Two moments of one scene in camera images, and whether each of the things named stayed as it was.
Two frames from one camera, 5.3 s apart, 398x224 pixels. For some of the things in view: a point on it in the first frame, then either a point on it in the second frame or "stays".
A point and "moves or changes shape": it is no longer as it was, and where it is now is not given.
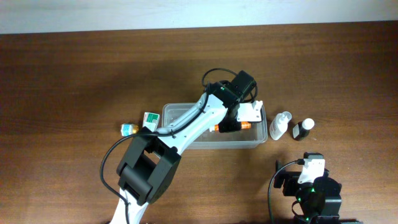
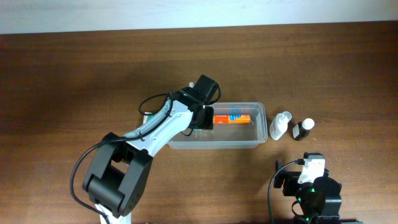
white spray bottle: [279, 125] stays
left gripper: [228, 126] → [208, 122]
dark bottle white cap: [301, 129] stays
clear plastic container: [255, 137] stays
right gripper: [291, 181] stays
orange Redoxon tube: [245, 125] moves or changes shape
